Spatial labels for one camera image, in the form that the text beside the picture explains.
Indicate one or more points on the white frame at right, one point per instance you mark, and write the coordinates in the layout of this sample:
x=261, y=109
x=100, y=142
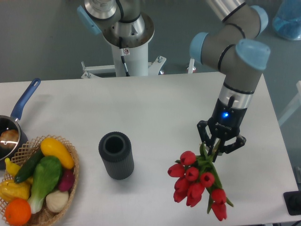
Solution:
x=291, y=107

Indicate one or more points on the orange fruit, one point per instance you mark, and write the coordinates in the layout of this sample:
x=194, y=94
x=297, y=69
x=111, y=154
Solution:
x=18, y=212

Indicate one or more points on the yellow squash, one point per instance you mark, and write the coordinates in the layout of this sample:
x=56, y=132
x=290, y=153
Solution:
x=53, y=147

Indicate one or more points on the green bok choy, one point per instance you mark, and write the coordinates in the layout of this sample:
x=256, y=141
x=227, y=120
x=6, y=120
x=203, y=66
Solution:
x=45, y=179

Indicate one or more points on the blue handled saucepan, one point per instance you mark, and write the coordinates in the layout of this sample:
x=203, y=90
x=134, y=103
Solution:
x=11, y=122

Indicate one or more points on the white garlic bulb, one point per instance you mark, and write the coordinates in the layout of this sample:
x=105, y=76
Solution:
x=57, y=200

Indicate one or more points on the bread roll in pan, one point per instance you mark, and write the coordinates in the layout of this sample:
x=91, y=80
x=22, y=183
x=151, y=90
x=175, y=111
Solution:
x=9, y=139

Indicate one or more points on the blue plastic bag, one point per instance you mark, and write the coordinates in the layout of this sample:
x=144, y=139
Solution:
x=287, y=21

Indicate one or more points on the red tulip bouquet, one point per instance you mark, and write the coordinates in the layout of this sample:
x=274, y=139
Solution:
x=196, y=174

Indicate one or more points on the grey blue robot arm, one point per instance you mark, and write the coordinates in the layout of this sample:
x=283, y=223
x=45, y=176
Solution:
x=233, y=51

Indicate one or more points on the dark grey ribbed vase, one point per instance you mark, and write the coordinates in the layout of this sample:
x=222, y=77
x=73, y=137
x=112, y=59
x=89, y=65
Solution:
x=115, y=150

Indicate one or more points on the purple red onion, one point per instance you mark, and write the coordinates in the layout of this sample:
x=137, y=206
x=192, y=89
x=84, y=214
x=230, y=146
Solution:
x=67, y=181

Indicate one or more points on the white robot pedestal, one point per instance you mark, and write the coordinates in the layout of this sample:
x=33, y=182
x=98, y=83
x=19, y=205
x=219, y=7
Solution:
x=129, y=44

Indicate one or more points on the yellow banana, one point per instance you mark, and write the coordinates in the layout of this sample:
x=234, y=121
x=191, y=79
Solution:
x=11, y=169

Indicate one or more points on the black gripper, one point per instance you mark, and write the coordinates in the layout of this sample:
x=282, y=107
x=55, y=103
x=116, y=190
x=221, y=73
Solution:
x=224, y=125

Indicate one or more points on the yellow gourd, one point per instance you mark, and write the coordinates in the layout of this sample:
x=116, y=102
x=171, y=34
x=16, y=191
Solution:
x=9, y=190

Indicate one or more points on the dark green cucumber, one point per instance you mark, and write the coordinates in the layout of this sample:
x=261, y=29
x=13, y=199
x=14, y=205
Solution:
x=28, y=168

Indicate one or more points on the black device at edge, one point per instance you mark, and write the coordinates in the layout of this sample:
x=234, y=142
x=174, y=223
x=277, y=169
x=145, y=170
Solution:
x=293, y=202

